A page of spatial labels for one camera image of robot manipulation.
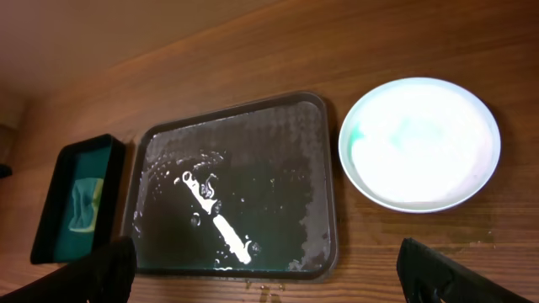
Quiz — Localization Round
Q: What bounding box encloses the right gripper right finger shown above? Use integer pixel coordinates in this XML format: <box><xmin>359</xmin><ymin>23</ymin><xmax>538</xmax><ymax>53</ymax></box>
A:
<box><xmin>397</xmin><ymin>238</ymin><xmax>531</xmax><ymax>303</ymax></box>

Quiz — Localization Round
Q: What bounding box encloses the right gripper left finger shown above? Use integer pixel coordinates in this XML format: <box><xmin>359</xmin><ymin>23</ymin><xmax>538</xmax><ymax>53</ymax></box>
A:
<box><xmin>1</xmin><ymin>237</ymin><xmax>136</xmax><ymax>303</ymax></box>

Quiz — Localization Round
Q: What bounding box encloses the green yellow sponge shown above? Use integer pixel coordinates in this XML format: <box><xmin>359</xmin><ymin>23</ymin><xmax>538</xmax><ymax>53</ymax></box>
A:
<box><xmin>68</xmin><ymin>178</ymin><xmax>104</xmax><ymax>233</ymax></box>

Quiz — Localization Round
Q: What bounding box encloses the white plate stained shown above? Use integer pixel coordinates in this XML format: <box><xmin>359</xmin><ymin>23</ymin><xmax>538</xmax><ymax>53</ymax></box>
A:
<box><xmin>338</xmin><ymin>77</ymin><xmax>501</xmax><ymax>214</ymax></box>

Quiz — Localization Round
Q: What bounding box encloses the small black water tray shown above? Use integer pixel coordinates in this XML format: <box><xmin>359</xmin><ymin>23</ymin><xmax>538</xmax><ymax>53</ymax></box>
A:
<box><xmin>30</xmin><ymin>134</ymin><xmax>126</xmax><ymax>264</ymax></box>

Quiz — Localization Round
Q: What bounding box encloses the large dark serving tray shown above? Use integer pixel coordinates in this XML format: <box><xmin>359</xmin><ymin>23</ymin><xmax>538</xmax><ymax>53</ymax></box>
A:
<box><xmin>121</xmin><ymin>92</ymin><xmax>339</xmax><ymax>281</ymax></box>

